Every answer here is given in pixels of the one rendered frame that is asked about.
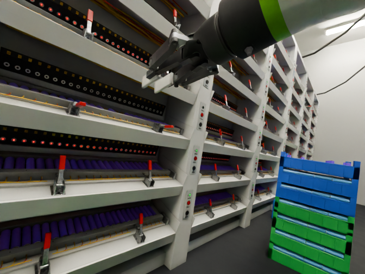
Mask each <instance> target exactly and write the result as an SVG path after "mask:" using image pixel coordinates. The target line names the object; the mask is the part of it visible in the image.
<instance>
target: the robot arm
mask: <svg viewBox="0 0 365 274"><path fill-rule="evenodd" d="M362 9H365V0H221V1H220V3H219V7H218V11H217V12H216V13H215V14H213V15H212V16H211V17H210V18H208V19H207V20H206V21H205V22H203V23H202V25H201V26H200V27H199V29H198V30H197V31H196V32H194V33H189V34H188V35H187V36H185V35H181V34H178V32H179V31H178V29H176V28H173V29H172V30H171V33H170V36H169V38H168V39H167V40H166V41H165V42H164V43H163V44H162V45H161V46H160V47H159V49H158V50H157V51H156V52H155V53H154V54H153V55H152V56H151V57H150V58H149V70H148V71H147V73H146V75H145V76H143V77H142V88H143V89H144V88H146V87H147V86H149V85H151V84H152V83H153V82H155V81H157V80H158V79H160V78H161V74H163V73H165V72H167V71H169V70H171V69H173V68H175V67H177V66H179V65H182V66H183V67H182V68H180V69H179V70H178V71H177V72H176V73H175V74H174V76H173V73H172V72H171V73H169V74H168V75H166V76H165V77H163V78H161V79H160V80H158V81H157V82H156V83H155V86H154V93H155V94H156V93H158V92H160V91H162V90H164V89H165V88H169V87H171V86H173V85H174V87H175V88H178V87H179V84H181V86H187V85H189V84H191V83H194V82H196V81H198V80H200V79H203V78H205V77H207V76H211V75H214V74H218V73H219V65H223V64H225V63H226V62H228V61H230V60H232V59H234V58H236V57H239V58H241V59H245V58H247V57H249V56H251V55H253V54H255V53H257V52H259V51H261V50H263V49H265V48H267V47H269V46H271V45H274V44H276V43H278V42H280V41H282V40H284V39H286V38H288V37H290V36H292V35H294V34H296V33H298V32H300V31H302V30H305V29H307V28H310V27H312V26H315V25H317V24H320V23H323V22H326V21H329V20H331V19H334V18H338V17H341V16H345V15H349V14H352V13H355V12H358V11H360V10H362ZM181 45H183V46H181ZM179 47H180V48H179ZM176 49H178V50H177V51H176V52H175V50H176ZM186 79H187V80H186Z"/></svg>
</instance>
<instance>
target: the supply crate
mask: <svg viewBox="0 0 365 274"><path fill-rule="evenodd" d="M287 155H288V153H286V152H282V151H281V156H280V164H279V166H282V167H288V168H292V169H298V170H304V171H310V172H316V173H322V174H326V175H332V176H338V177H344V178H350V179H356V180H359V176H360V165H361V162H360V161H353V166H348V165H340V164H333V163H325V162H321V161H313V160H306V159H298V158H291V157H287Z"/></svg>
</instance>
